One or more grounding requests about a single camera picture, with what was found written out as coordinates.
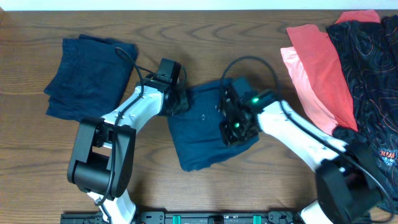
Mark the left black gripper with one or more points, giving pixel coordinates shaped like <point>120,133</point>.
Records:
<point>184,106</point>

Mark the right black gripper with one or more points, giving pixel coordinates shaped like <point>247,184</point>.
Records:
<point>229,137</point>

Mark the navy shorts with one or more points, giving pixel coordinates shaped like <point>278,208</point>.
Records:
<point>196,133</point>
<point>91,78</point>

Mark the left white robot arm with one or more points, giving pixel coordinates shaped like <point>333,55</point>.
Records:
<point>103,152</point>

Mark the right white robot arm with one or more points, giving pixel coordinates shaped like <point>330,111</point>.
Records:
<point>347,180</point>

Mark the folded navy shorts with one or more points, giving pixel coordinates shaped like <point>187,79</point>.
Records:
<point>91,78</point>

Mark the red orange shorts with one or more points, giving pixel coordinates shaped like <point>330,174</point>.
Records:
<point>315,70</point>

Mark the black patterned shorts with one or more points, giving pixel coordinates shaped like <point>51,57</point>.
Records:
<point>368,56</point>

